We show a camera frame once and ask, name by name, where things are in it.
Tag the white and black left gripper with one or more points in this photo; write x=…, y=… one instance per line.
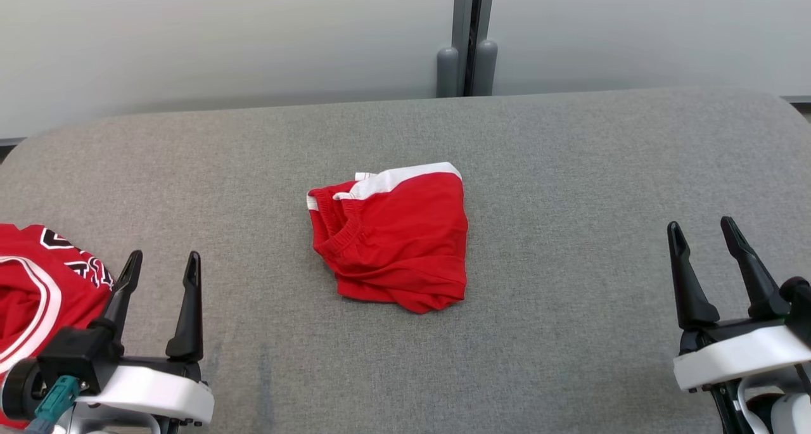
x=158, y=393

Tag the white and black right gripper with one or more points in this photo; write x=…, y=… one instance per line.
x=735, y=355

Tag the red and white basketball jersey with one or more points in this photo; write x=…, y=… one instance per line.
x=38, y=275

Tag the red shorts with white trim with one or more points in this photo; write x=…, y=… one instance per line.
x=399, y=244

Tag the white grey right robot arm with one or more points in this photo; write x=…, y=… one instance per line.
x=785, y=415

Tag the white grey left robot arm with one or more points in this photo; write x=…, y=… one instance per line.
x=95, y=426

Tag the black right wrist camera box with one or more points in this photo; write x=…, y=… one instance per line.
x=799, y=307

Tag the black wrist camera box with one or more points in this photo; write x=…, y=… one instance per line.
x=799, y=307
x=70, y=358

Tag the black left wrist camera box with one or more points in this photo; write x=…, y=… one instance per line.
x=70, y=358

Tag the grey partition post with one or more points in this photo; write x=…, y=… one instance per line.
x=461, y=16

